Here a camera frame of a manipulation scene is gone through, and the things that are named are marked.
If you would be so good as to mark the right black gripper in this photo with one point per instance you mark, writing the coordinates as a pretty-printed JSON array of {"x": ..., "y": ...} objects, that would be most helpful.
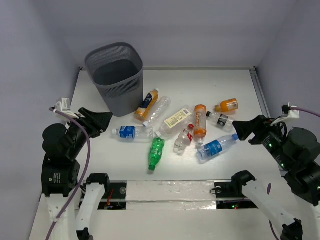
[{"x": 258, "y": 125}]

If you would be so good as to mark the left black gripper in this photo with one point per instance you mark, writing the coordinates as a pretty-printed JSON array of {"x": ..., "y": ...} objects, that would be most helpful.
[{"x": 88, "y": 122}]

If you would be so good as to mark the clear bottle blue label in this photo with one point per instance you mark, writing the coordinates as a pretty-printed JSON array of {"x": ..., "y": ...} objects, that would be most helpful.
[{"x": 134, "y": 132}]

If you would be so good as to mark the green plastic bottle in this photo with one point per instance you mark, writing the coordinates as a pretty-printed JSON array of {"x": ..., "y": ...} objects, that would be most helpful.
[{"x": 155, "y": 153}]

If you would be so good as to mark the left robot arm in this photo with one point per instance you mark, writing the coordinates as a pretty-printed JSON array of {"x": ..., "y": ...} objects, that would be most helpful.
[{"x": 71, "y": 197}]

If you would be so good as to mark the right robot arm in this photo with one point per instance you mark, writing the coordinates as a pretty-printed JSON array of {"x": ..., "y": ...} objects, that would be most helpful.
[{"x": 295, "y": 151}]

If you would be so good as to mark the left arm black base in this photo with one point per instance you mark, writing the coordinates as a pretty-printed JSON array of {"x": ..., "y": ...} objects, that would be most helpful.
[{"x": 115, "y": 196}]

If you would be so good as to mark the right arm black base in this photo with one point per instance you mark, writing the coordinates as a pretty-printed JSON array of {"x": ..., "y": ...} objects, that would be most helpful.
[{"x": 228, "y": 197}]

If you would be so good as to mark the grey mesh waste bin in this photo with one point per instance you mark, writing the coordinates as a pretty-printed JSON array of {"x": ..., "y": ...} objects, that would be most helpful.
[{"x": 116, "y": 70}]

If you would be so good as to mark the clear bottle black label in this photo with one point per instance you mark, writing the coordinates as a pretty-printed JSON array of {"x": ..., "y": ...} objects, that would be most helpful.
[{"x": 221, "y": 121}]

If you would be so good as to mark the small orange juice bottle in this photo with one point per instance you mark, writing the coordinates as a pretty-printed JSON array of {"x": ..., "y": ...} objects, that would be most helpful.
[{"x": 227, "y": 106}]

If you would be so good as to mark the blue tinted water bottle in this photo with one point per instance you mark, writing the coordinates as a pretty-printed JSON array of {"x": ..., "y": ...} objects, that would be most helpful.
[{"x": 215, "y": 148}]

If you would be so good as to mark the orange bottle blue white label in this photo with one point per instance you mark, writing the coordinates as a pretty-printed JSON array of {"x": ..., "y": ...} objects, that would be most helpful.
[{"x": 144, "y": 109}]

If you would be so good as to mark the orange bottle white cap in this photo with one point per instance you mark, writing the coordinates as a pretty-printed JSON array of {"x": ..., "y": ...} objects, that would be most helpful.
[{"x": 200, "y": 129}]

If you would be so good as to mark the clear bottle red cap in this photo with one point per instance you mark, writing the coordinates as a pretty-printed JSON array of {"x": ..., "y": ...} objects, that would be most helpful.
[{"x": 184, "y": 139}]

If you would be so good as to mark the clear bottle yellow label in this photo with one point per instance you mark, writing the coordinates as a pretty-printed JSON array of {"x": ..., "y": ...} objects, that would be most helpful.
[{"x": 176, "y": 123}]

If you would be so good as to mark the clear ribbed plastic bottle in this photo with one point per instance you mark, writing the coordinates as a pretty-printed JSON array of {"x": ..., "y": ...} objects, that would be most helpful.
[{"x": 157, "y": 111}]

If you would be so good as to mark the silver foil tape strip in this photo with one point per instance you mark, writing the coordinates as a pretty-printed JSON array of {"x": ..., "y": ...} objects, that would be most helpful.
[{"x": 170, "y": 195}]

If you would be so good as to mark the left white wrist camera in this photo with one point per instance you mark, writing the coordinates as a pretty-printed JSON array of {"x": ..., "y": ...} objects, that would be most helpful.
[{"x": 63, "y": 105}]

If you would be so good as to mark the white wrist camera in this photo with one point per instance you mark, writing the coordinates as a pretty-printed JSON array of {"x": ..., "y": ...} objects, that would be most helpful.
[
  {"x": 291, "y": 111},
  {"x": 63, "y": 105}
]

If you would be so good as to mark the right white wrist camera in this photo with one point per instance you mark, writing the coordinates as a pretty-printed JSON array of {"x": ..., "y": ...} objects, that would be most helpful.
[{"x": 291, "y": 111}]

